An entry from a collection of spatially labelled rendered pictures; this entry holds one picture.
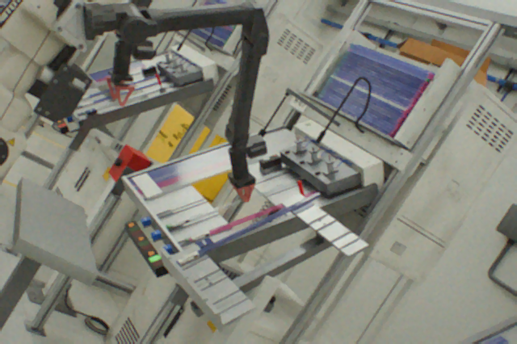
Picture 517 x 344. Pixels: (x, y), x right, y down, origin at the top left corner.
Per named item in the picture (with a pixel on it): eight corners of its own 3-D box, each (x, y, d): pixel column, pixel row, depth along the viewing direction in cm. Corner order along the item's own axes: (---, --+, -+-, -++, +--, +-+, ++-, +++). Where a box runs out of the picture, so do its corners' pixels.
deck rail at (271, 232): (187, 275, 219) (184, 258, 216) (186, 272, 221) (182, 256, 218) (379, 199, 243) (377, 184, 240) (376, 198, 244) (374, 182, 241)
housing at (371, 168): (366, 204, 243) (363, 168, 237) (297, 157, 284) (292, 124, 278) (385, 196, 246) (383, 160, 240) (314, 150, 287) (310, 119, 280)
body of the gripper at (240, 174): (244, 172, 246) (241, 153, 243) (257, 182, 238) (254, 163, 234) (227, 178, 244) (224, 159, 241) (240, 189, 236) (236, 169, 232)
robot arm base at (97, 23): (76, 1, 187) (86, 7, 177) (106, -2, 190) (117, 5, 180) (79, 32, 190) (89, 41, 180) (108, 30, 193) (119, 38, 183)
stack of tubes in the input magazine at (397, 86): (390, 136, 240) (434, 69, 238) (314, 97, 282) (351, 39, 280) (412, 153, 246) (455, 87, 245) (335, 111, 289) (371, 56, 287)
